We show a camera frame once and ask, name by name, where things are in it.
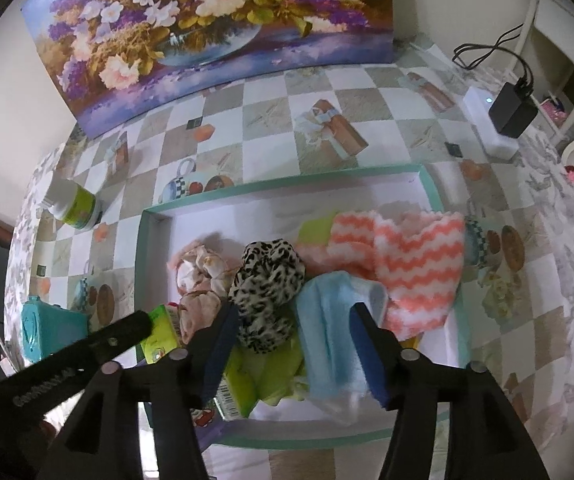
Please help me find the green tissue pack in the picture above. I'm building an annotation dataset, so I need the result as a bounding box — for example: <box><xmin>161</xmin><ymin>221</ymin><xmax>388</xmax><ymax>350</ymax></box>
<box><xmin>140</xmin><ymin>302</ymin><xmax>182</xmax><ymax>364</ymax></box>

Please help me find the light blue face mask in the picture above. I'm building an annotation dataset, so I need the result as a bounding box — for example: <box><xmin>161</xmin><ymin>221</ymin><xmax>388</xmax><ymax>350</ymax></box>
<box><xmin>295</xmin><ymin>271</ymin><xmax>388</xmax><ymax>426</ymax></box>

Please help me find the pink beige scrunchie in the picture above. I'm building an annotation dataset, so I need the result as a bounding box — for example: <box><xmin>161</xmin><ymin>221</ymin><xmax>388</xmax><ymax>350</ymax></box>
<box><xmin>167</xmin><ymin>240</ymin><xmax>238</xmax><ymax>346</ymax></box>

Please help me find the leopard print scrunchie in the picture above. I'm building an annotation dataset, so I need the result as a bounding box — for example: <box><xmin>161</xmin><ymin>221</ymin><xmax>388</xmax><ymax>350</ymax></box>
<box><xmin>229</xmin><ymin>238</ymin><xmax>305</xmax><ymax>354</ymax></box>

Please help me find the pink white chevron cloth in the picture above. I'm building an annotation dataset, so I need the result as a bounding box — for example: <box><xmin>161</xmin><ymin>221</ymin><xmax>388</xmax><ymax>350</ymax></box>
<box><xmin>296</xmin><ymin>210</ymin><xmax>465</xmax><ymax>340</ymax></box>

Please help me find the yellow snack packet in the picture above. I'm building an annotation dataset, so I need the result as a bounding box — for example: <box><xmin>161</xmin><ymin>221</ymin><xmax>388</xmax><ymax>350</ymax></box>
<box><xmin>400</xmin><ymin>334</ymin><xmax>423</xmax><ymax>350</ymax></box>

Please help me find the small green gum box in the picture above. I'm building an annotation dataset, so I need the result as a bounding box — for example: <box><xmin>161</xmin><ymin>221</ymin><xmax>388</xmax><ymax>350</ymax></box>
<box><xmin>214</xmin><ymin>347</ymin><xmax>258</xmax><ymax>422</ymax></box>

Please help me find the purple cartoon packet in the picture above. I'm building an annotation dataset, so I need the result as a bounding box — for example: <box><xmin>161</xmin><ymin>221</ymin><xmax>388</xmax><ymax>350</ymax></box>
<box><xmin>191</xmin><ymin>401</ymin><xmax>225</xmax><ymax>452</ymax></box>

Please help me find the teal plastic case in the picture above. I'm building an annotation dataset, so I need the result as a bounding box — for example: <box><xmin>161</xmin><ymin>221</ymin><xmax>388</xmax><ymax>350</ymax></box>
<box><xmin>20</xmin><ymin>296</ymin><xmax>89</xmax><ymax>364</ymax></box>

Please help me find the lime green cloth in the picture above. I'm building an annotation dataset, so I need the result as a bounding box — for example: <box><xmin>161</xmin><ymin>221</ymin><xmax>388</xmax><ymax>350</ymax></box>
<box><xmin>237</xmin><ymin>214</ymin><xmax>334</xmax><ymax>408</ymax></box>

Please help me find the white teal shallow tray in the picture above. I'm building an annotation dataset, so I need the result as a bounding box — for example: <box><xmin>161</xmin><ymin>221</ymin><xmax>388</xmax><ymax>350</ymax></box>
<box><xmin>134</xmin><ymin>162</ymin><xmax>474</xmax><ymax>451</ymax></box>

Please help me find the checkered tablecloth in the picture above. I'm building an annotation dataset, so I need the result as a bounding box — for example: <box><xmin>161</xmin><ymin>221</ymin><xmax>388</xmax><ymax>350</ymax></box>
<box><xmin>4</xmin><ymin>35</ymin><xmax>574</xmax><ymax>479</ymax></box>

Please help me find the white green pill bottle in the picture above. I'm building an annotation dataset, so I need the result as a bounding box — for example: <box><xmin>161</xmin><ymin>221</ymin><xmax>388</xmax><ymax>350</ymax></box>
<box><xmin>42</xmin><ymin>174</ymin><xmax>102</xmax><ymax>231</ymax></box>

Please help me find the white power strip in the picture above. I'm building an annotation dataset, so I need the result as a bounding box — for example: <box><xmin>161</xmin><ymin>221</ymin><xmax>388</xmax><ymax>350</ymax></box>
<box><xmin>462</xmin><ymin>87</ymin><xmax>519</xmax><ymax>162</ymax></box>

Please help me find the black power adapter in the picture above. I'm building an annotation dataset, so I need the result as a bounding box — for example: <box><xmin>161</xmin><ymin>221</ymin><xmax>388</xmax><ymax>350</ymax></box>
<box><xmin>488</xmin><ymin>82</ymin><xmax>537</xmax><ymax>139</ymax></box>

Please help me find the floral painting canvas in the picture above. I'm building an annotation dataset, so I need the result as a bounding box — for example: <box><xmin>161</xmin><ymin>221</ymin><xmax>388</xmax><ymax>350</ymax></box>
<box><xmin>22</xmin><ymin>0</ymin><xmax>394</xmax><ymax>138</ymax></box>

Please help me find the white wooden chair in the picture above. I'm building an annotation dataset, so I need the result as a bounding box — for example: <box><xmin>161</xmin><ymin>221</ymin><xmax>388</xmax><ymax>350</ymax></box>
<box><xmin>516</xmin><ymin>0</ymin><xmax>574</xmax><ymax>166</ymax></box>

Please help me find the black cable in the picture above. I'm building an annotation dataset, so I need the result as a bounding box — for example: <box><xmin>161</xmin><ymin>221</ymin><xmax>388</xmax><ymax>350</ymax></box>
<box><xmin>450</xmin><ymin>22</ymin><xmax>536</xmax><ymax>92</ymax></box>

